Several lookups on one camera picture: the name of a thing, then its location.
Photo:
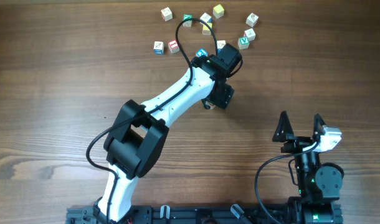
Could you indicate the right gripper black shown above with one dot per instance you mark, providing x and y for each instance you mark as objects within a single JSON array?
[{"x": 298, "y": 144}]

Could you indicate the yellow-green top block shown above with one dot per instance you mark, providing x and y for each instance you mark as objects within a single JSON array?
[{"x": 218, "y": 11}]

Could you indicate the white block red edge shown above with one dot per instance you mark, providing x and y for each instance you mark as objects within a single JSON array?
[{"x": 250, "y": 34}]

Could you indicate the red L block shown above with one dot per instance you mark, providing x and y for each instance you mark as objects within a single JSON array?
[{"x": 173, "y": 46}]

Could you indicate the yellow block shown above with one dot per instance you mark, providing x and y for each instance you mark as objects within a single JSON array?
[{"x": 206, "y": 28}]

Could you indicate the green N block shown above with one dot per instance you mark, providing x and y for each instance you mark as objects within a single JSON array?
[{"x": 187, "y": 23}]

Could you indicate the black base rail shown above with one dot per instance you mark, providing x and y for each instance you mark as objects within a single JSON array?
[{"x": 284, "y": 213}]

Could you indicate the white block top left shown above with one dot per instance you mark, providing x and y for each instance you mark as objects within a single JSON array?
[{"x": 166, "y": 14}]

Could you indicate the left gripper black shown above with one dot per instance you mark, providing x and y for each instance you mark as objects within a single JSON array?
[{"x": 224, "y": 100}]

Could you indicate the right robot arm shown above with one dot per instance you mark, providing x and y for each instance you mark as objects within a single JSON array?
[{"x": 318, "y": 183}]

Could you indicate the white block blue side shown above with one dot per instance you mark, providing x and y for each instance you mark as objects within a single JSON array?
[{"x": 206, "y": 18}]

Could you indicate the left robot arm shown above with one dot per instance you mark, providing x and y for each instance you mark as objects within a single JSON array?
[{"x": 136, "y": 139}]

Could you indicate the green V block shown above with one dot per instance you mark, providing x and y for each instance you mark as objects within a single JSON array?
[{"x": 243, "y": 43}]

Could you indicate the blue P block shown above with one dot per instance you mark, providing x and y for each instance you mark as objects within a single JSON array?
[{"x": 201, "y": 52}]

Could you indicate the white block blue base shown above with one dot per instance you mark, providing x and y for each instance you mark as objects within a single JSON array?
[{"x": 158, "y": 47}]

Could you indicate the white block blue bottom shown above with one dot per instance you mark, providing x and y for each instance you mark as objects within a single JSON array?
[{"x": 220, "y": 45}]

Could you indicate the white picture block far right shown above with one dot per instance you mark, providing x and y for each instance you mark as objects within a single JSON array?
[{"x": 252, "y": 19}]

